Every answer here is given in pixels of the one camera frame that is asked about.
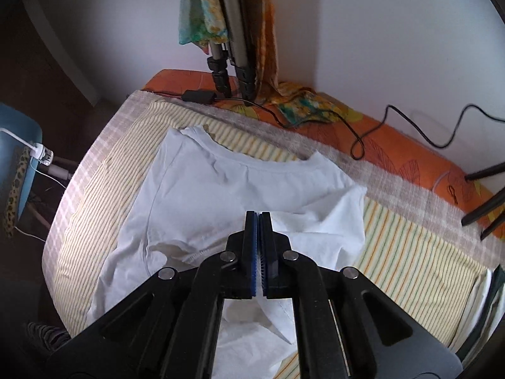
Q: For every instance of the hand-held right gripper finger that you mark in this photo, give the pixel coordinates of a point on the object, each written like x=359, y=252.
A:
x=265, y=280
x=255, y=244

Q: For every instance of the white t-shirt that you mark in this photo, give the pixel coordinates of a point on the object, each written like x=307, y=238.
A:
x=205, y=189

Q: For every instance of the beige checked blanket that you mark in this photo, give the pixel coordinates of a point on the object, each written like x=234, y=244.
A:
x=378, y=181

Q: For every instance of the yellow striped bedsheet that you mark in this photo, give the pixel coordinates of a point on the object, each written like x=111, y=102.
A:
x=414, y=256

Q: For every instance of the black power adapter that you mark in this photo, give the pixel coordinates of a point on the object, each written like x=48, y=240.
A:
x=197, y=96

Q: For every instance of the orange leaf-print mattress cover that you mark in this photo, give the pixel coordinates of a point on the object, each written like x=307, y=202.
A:
x=394, y=142

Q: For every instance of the white folded cloth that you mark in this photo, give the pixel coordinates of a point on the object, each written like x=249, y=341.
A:
x=479, y=304

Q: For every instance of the folded silver tripod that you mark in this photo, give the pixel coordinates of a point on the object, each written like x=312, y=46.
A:
x=236, y=27

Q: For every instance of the dark striped clothing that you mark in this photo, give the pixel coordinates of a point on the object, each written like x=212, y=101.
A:
x=47, y=333

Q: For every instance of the small black tripod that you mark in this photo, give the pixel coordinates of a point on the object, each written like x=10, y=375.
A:
x=483, y=213

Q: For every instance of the dark green folded cloth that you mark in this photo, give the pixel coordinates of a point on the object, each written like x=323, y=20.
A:
x=498, y=296

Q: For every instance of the white charger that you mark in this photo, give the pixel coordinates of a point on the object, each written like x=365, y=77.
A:
x=39, y=152

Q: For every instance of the colourful floral cloth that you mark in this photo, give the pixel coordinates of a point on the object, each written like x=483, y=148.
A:
x=201, y=12

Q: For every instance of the leopard-print cloth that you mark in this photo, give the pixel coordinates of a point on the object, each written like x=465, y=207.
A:
x=17, y=189

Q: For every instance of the blue chair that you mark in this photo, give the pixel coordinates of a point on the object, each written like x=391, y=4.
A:
x=15, y=134

